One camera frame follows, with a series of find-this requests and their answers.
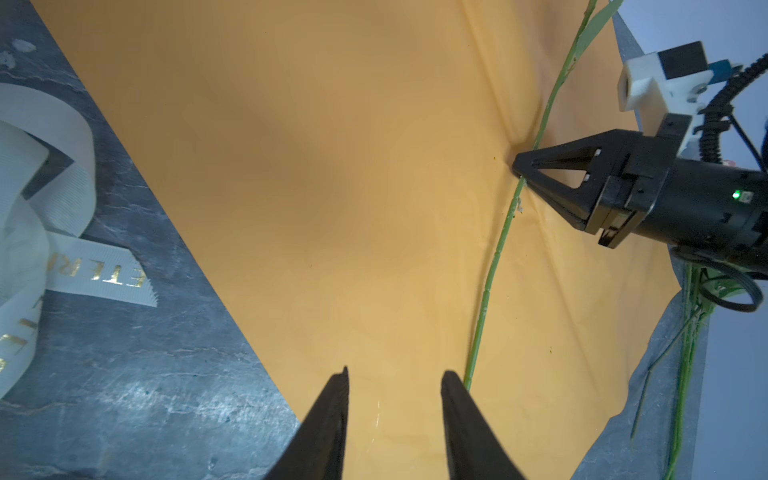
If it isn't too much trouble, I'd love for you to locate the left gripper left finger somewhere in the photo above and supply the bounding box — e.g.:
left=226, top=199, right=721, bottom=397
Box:
left=265, top=367, right=350, bottom=479

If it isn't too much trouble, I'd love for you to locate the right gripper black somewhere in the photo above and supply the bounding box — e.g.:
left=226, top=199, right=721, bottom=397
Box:
left=511, top=114, right=767, bottom=273

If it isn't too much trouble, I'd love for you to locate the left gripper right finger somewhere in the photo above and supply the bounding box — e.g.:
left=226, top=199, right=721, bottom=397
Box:
left=440, top=370, right=524, bottom=480

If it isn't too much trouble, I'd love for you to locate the dark pink fake rose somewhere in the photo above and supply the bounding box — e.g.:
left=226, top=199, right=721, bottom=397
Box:
left=663, top=264, right=744, bottom=479

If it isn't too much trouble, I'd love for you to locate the cream fake rose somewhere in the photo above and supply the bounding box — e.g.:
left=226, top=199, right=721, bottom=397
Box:
left=463, top=0, right=623, bottom=391

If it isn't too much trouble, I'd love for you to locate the orange wrapping paper sheet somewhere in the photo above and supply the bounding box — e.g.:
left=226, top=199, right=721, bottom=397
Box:
left=32, top=1, right=680, bottom=479

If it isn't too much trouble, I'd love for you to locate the light pink fake rose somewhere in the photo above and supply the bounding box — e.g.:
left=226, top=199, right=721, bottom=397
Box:
left=630, top=316, right=694, bottom=440

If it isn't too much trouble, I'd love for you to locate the white ribbon gold lettering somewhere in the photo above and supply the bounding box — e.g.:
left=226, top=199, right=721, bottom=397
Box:
left=1, top=84, right=158, bottom=394

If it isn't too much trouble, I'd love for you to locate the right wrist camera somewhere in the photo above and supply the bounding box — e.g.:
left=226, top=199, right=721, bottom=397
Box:
left=617, top=41, right=741, bottom=136

